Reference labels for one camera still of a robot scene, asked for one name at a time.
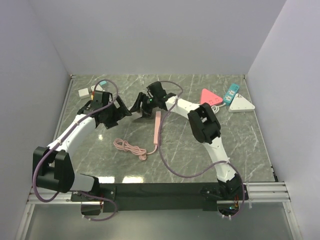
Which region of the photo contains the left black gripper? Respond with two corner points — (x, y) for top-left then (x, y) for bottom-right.
(103, 95), (132, 129)

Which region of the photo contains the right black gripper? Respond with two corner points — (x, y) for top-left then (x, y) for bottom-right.
(129, 92), (158, 119)

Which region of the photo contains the pink power strip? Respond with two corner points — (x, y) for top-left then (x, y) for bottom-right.
(153, 111), (161, 146)

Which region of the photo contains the white round plug adapter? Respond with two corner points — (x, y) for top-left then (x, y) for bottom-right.
(90, 84), (104, 92)

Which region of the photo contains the teal cube plug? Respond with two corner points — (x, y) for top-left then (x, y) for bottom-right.
(99, 80), (108, 88)

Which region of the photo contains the white square plug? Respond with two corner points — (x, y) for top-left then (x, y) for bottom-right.
(78, 88), (90, 99)

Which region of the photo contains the pink triangular socket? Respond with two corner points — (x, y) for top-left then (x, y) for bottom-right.
(199, 88), (223, 106)

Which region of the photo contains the teal power strip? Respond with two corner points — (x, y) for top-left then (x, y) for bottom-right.
(222, 83), (240, 106)

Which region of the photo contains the white triangular socket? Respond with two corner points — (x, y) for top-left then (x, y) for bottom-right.
(228, 93), (255, 113)

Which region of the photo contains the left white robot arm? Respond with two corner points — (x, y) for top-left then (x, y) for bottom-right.
(32, 91), (131, 201)

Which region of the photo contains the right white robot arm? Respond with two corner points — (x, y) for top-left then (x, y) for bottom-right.
(129, 81), (246, 201)

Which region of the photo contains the black base beam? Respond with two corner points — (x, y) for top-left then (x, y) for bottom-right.
(70, 181), (248, 217)

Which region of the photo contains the pink power cord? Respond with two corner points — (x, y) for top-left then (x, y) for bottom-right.
(113, 138), (160, 162)

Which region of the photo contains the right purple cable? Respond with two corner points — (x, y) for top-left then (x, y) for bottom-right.
(157, 80), (247, 221)

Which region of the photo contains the aluminium rail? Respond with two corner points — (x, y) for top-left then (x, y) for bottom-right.
(26, 181), (292, 207)

